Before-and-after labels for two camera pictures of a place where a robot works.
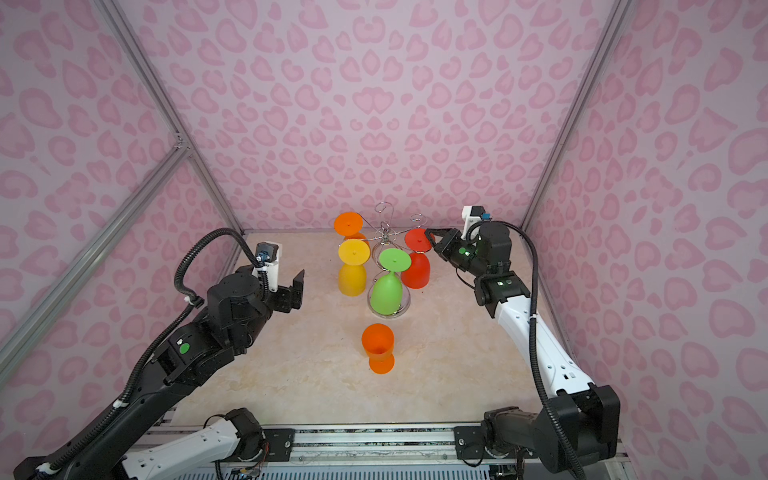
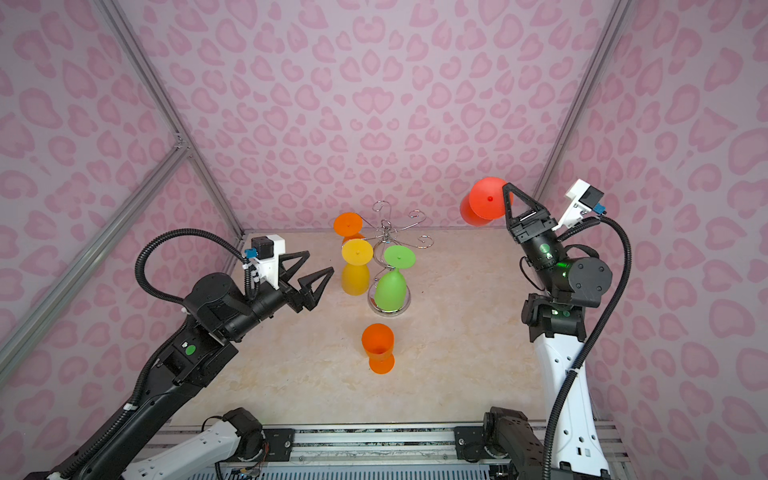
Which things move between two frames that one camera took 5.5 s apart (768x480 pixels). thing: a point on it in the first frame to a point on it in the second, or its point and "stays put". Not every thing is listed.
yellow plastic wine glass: [353, 255] stays put
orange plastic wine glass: [378, 340] stays put
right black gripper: [452, 238] to [536, 227]
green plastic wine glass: [387, 290] stays put
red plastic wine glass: [419, 241] to [485, 202]
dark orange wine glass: [350, 225] stays put
